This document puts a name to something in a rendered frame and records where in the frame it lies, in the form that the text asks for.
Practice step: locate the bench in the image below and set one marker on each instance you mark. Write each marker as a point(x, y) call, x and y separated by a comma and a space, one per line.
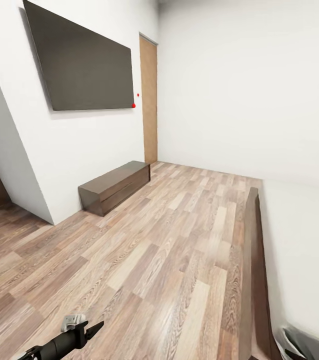
point(104, 193)

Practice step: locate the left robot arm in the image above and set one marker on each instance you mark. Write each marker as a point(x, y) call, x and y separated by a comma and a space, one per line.
point(72, 337)

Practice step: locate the bed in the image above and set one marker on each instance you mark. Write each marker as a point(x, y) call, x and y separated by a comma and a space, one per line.
point(280, 279)

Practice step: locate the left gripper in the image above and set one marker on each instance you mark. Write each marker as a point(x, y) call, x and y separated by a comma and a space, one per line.
point(76, 338)

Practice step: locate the wall mounted tv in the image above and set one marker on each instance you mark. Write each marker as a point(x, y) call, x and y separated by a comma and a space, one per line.
point(82, 69)

